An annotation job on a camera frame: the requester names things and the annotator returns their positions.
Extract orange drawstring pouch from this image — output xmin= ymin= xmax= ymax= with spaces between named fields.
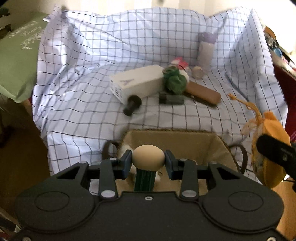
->
xmin=228 ymin=94 xmax=295 ymax=188

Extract beige foam ball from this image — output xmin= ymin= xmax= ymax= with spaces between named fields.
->
xmin=132 ymin=145 xmax=165 ymax=171

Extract green and white plush toy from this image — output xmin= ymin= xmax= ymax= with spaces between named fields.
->
xmin=162 ymin=66 xmax=188 ymax=95

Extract white fluffy plush toy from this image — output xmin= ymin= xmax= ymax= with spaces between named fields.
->
xmin=117 ymin=144 xmax=161 ymax=183

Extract woven basket with fabric liner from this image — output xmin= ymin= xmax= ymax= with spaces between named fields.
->
xmin=101 ymin=129 xmax=248 ymax=193

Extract black mushroom-shaped knob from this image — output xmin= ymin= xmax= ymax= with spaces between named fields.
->
xmin=123 ymin=95 xmax=142 ymax=116

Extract dark cylindrical battery tube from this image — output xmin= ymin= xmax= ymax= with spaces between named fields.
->
xmin=159 ymin=92 xmax=184 ymax=105

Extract brown leather glasses case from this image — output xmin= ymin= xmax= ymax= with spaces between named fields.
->
xmin=184 ymin=81 xmax=221 ymax=105

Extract white rectangular carton box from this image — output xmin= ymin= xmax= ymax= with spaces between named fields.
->
xmin=109 ymin=65 xmax=164 ymax=104

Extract cluttered side shelf items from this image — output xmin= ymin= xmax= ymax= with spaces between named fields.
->
xmin=264 ymin=27 xmax=295 ymax=76

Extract blue checked bed sheet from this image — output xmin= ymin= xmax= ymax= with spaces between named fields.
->
xmin=33 ymin=7 xmax=288 ymax=174

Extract pink and white small object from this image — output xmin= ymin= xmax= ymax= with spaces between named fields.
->
xmin=170 ymin=57 xmax=189 ymax=70

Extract purple lidded water bottle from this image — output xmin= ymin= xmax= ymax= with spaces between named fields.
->
xmin=197 ymin=32 xmax=217 ymax=74

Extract green embroidered pillow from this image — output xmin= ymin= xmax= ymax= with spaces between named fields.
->
xmin=1 ymin=12 xmax=48 ymax=103

